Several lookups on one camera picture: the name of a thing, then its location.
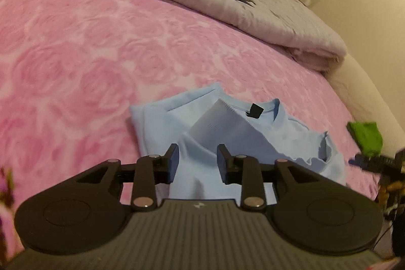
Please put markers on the pink floral blanket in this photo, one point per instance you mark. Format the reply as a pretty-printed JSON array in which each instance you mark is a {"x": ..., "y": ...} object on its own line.
[{"x": 79, "y": 67}]

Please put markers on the green knitted garment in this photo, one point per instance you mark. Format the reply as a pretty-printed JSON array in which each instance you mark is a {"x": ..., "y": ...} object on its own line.
[{"x": 367, "y": 137}]

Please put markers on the light blue sweatshirt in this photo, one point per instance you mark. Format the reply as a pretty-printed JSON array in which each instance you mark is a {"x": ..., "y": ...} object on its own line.
[{"x": 158, "y": 121}]

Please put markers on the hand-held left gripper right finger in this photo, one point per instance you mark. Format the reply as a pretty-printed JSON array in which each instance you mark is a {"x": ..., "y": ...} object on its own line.
[{"x": 225, "y": 164}]

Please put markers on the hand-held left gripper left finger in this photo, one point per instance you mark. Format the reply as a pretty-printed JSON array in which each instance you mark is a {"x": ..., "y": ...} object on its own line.
[{"x": 172, "y": 164}]

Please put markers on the person's right hand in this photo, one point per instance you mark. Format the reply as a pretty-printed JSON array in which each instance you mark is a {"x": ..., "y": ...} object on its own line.
[{"x": 390, "y": 191}]

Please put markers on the long white bolster pillow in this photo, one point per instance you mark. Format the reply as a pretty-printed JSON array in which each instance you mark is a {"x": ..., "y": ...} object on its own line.
[{"x": 364, "y": 89}]

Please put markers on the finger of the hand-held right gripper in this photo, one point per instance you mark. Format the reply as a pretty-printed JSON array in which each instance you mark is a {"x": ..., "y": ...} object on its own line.
[{"x": 376, "y": 162}]

